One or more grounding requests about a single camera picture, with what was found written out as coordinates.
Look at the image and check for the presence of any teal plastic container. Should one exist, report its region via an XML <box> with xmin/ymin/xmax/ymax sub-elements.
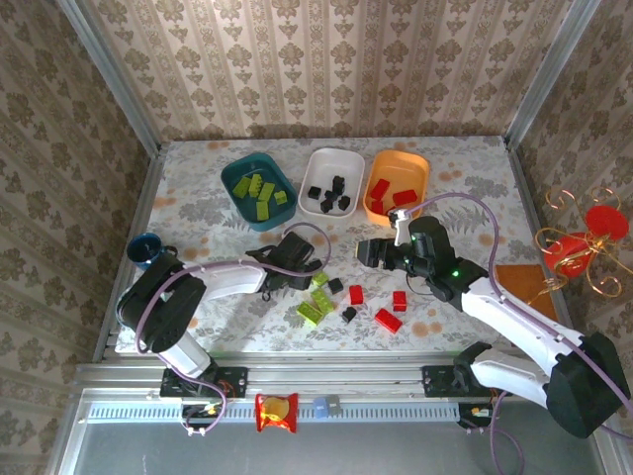
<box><xmin>221</xmin><ymin>151</ymin><xmax>300</xmax><ymax>233</ymax></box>

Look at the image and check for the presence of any orange plastic container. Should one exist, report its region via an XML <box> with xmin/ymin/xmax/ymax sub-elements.
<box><xmin>362</xmin><ymin>149</ymin><xmax>431</xmax><ymax>229</ymax></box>

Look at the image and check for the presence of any white plastic container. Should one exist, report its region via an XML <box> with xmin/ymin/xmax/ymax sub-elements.
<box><xmin>299</xmin><ymin>146</ymin><xmax>368</xmax><ymax>227</ymax></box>

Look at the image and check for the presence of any orange rectangular mat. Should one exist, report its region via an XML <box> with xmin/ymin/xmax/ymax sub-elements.
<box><xmin>496</xmin><ymin>264</ymin><xmax>560</xmax><ymax>318</ymax></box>

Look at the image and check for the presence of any floral table cover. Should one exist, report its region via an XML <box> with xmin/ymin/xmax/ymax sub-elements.
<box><xmin>116</xmin><ymin>138</ymin><xmax>575</xmax><ymax>355</ymax></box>

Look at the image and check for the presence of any red snack bag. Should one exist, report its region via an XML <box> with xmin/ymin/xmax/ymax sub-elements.
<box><xmin>254</xmin><ymin>392</ymin><xmax>300</xmax><ymax>434</ymax></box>

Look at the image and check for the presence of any dark blue enamel mug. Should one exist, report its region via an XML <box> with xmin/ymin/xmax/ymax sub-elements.
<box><xmin>126</xmin><ymin>232</ymin><xmax>178</xmax><ymax>271</ymax></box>

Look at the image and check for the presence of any grey metal lower shelf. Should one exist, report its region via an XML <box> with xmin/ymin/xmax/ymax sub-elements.
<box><xmin>46</xmin><ymin>388</ymin><xmax>614</xmax><ymax>475</ymax></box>

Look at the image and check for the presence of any red and gold ornament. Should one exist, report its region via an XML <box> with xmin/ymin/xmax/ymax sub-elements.
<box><xmin>535</xmin><ymin>186</ymin><xmax>633</xmax><ymax>299</ymax></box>

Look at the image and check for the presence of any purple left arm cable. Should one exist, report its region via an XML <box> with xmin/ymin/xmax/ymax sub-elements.
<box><xmin>134</xmin><ymin>222</ymin><xmax>332</xmax><ymax>439</ymax></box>

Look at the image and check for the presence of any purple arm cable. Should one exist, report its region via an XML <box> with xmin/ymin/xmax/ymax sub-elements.
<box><xmin>403</xmin><ymin>192</ymin><xmax>633</xmax><ymax>475</ymax></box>
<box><xmin>134</xmin><ymin>222</ymin><xmax>332</xmax><ymax>439</ymax></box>

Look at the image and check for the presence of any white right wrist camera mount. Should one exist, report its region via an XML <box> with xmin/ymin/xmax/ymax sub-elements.
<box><xmin>388</xmin><ymin>207</ymin><xmax>414</xmax><ymax>247</ymax></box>

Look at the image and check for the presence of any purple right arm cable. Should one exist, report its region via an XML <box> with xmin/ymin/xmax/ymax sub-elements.
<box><xmin>403</xmin><ymin>192</ymin><xmax>633</xmax><ymax>475</ymax></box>

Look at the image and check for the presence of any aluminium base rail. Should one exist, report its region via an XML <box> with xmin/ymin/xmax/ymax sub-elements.
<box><xmin>73</xmin><ymin>351</ymin><xmax>607</xmax><ymax>397</ymax></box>

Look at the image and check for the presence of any aluminium table side rail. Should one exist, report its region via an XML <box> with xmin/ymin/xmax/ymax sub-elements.
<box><xmin>503</xmin><ymin>138</ymin><xmax>588</xmax><ymax>360</ymax></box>
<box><xmin>92</xmin><ymin>147</ymin><xmax>168</xmax><ymax>365</ymax></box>

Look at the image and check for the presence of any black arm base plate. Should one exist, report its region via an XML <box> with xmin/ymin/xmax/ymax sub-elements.
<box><xmin>421</xmin><ymin>364</ymin><xmax>514</xmax><ymax>399</ymax></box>
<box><xmin>158</xmin><ymin>365</ymin><xmax>248</xmax><ymax>399</ymax></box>

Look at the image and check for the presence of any white slotted cable duct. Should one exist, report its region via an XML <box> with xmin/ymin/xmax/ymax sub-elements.
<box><xmin>77</xmin><ymin>398</ymin><xmax>464</xmax><ymax>425</ymax></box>

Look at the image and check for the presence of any small wired connector board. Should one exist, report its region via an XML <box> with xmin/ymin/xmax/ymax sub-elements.
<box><xmin>457</xmin><ymin>403</ymin><xmax>500</xmax><ymax>427</ymax></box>
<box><xmin>181</xmin><ymin>401</ymin><xmax>225</xmax><ymax>421</ymax></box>

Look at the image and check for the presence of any aluminium frame post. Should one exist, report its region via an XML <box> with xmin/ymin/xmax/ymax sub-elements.
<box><xmin>504</xmin><ymin>0</ymin><xmax>603</xmax><ymax>147</ymax></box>
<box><xmin>54</xmin><ymin>0</ymin><xmax>163</xmax><ymax>155</ymax></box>

